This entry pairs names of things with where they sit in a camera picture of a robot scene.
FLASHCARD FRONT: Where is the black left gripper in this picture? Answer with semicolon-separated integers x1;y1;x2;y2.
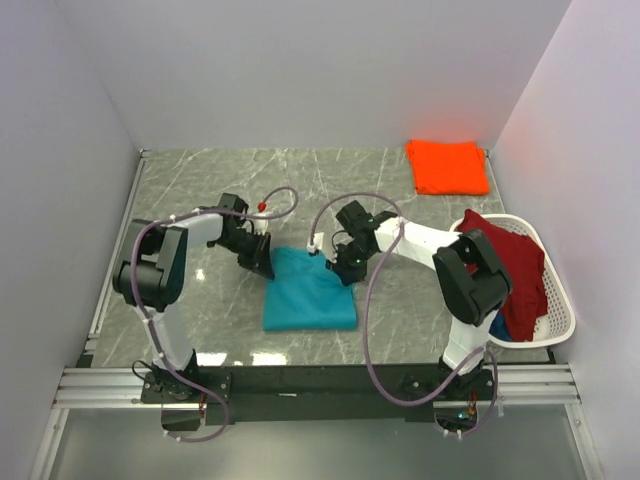
214;229;275;279

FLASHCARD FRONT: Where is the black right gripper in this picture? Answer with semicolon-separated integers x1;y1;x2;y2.
327;241;376;287

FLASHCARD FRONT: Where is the teal polo shirt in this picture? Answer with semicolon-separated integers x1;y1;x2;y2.
262;247;358;332

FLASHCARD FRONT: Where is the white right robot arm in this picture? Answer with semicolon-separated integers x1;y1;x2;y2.
328;201;513;407

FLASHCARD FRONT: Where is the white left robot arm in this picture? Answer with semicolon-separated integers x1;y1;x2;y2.
112;193;275;402

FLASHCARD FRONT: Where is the folded orange t shirt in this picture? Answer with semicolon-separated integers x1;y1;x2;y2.
405;140;490;196

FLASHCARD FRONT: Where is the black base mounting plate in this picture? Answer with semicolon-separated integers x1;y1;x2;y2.
139;364;496;432

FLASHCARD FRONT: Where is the blue shirt in basket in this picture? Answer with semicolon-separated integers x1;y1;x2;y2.
489;312;513;342

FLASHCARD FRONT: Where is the dark red shirt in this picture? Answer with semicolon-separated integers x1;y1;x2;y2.
456;209;548;342

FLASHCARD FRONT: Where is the white laundry basket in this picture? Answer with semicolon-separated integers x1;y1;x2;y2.
449;214;576;349

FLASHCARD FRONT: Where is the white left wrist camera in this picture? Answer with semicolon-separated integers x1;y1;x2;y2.
248;200;271;235

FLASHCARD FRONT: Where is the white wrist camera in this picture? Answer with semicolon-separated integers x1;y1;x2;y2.
248;200;271;235
306;232;325;256

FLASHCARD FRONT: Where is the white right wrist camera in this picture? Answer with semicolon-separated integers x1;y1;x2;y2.
306;232;325;256

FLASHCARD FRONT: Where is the aluminium frame rail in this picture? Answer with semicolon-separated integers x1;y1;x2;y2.
52;364;581;410

